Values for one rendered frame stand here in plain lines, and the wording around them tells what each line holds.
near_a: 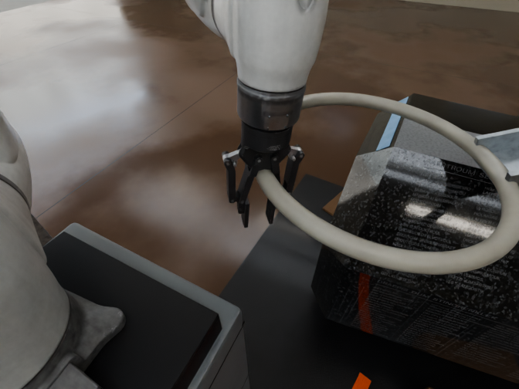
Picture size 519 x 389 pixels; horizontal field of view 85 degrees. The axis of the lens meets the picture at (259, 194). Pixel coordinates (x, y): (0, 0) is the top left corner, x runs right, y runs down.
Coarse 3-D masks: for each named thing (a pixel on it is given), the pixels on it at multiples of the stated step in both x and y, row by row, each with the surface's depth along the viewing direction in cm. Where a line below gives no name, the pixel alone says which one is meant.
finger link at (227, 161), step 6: (228, 162) 44; (228, 168) 44; (234, 168) 45; (228, 174) 46; (234, 174) 46; (228, 180) 47; (234, 180) 47; (228, 186) 48; (234, 186) 48; (228, 192) 49; (234, 192) 49; (234, 198) 50
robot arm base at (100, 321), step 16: (80, 304) 38; (96, 304) 39; (80, 320) 35; (96, 320) 37; (112, 320) 37; (64, 336) 32; (80, 336) 35; (96, 336) 35; (112, 336) 37; (64, 352) 32; (80, 352) 34; (96, 352) 35; (48, 368) 30; (64, 368) 31; (80, 368) 33; (32, 384) 29; (48, 384) 30; (64, 384) 30; (80, 384) 30; (96, 384) 31
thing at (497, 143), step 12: (504, 132) 56; (516, 132) 56; (480, 144) 58; (492, 144) 58; (504, 144) 58; (516, 144) 58; (504, 156) 58; (516, 156) 57; (516, 168) 55; (516, 180) 50
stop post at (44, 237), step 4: (32, 216) 123; (32, 220) 124; (36, 220) 125; (36, 224) 126; (40, 224) 128; (36, 228) 127; (40, 228) 128; (44, 228) 130; (40, 232) 129; (44, 232) 130; (40, 236) 130; (44, 236) 131; (48, 236) 133; (40, 240) 130; (44, 240) 132; (48, 240) 134; (44, 244) 133
